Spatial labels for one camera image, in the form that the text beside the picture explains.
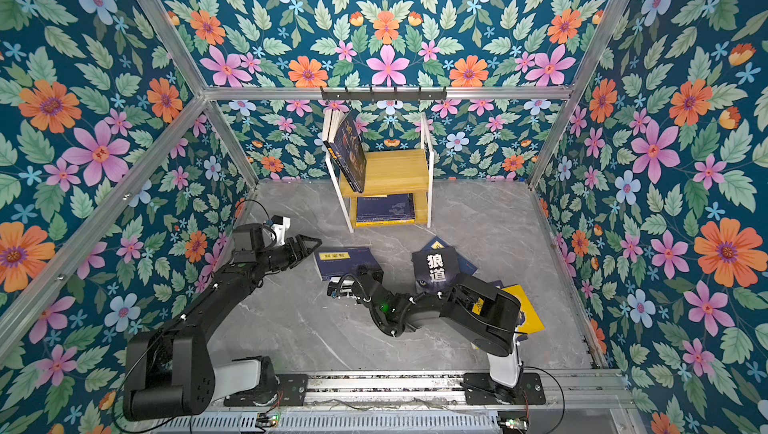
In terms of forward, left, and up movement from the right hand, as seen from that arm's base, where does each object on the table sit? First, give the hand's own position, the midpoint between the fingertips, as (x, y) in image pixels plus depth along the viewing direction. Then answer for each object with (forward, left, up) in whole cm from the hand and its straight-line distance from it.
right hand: (363, 261), depth 87 cm
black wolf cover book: (+1, -22, -7) cm, 23 cm away
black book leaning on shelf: (+22, +4, +23) cm, 32 cm away
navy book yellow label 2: (+1, +7, -1) cm, 7 cm away
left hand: (+2, +12, +9) cm, 15 cm away
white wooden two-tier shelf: (+19, -10, +11) cm, 24 cm away
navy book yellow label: (+21, -5, -2) cm, 22 cm away
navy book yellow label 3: (+3, -32, -9) cm, 33 cm away
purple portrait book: (+22, +3, +23) cm, 32 cm away
